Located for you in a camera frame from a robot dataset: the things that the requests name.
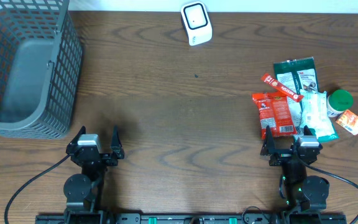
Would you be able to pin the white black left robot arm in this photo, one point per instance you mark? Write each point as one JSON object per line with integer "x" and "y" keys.
{"x": 84, "y": 190}

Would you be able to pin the grey mesh basket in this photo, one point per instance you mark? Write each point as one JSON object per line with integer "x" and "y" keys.
{"x": 40, "y": 63}

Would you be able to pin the red packet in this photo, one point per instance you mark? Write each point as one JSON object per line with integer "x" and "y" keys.
{"x": 268, "y": 79}

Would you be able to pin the black mounting rail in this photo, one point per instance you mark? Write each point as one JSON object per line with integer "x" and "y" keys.
{"x": 135, "y": 218}

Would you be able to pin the green lid jar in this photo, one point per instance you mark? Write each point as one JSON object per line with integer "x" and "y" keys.
{"x": 338, "y": 102}

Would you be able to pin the red snack bag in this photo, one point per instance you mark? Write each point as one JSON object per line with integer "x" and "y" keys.
{"x": 274, "y": 113}

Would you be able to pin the white small packet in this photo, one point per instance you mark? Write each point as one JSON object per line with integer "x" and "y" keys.
{"x": 314, "y": 115}

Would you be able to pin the white barcode scanner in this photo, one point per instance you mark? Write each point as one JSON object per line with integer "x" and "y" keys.
{"x": 196, "y": 23}

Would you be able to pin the green white 3M package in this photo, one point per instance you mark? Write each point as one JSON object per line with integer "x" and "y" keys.
{"x": 298, "y": 74}

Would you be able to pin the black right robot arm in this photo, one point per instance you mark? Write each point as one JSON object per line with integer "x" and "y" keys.
{"x": 304, "y": 193}

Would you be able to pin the orange Kleenex tissue pack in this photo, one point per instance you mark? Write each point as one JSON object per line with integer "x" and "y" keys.
{"x": 349, "y": 121}

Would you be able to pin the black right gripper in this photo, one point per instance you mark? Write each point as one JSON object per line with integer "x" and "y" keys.
{"x": 281, "y": 155}

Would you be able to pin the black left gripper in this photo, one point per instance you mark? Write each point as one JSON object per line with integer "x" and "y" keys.
{"x": 113, "y": 159}

